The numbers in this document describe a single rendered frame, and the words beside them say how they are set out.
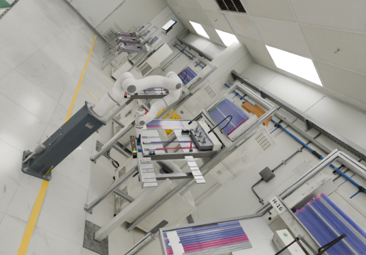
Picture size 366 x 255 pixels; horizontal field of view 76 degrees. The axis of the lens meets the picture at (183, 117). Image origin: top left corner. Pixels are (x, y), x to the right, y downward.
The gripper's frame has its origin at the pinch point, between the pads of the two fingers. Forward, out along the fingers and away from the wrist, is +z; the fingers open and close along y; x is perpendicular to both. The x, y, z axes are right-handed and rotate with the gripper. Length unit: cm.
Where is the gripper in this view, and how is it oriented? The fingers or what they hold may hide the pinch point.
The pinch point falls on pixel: (138, 140)
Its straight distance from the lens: 225.6
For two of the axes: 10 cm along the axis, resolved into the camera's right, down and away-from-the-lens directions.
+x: 9.5, 0.0, 3.0
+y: 2.7, 4.5, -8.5
